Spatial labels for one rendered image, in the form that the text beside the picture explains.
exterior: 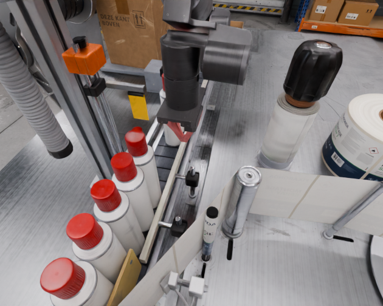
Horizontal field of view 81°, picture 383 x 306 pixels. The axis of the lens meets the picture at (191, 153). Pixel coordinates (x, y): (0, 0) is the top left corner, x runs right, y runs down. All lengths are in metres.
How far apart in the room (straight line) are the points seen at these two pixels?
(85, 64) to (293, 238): 0.49
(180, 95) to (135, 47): 0.70
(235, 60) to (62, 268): 0.31
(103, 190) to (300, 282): 0.38
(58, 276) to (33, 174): 0.51
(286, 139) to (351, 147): 0.15
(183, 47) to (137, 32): 0.70
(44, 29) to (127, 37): 0.66
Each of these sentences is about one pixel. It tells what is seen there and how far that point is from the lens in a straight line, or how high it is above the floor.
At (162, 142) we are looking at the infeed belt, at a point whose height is 0.88.
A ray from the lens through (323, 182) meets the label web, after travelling 0.41.
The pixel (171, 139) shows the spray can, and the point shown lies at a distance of 0.61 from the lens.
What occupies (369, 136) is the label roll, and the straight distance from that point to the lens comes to 0.58.
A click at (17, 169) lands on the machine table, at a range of 0.81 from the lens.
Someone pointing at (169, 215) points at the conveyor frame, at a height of 0.88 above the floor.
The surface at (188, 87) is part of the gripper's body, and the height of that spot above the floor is 1.15.
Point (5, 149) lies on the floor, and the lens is 2.38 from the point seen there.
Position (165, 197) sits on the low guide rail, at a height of 0.91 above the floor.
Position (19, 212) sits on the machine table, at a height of 0.83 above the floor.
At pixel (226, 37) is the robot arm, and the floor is 1.22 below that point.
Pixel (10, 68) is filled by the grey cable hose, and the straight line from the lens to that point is 0.32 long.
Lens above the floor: 1.34
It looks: 48 degrees down
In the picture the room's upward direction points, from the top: straight up
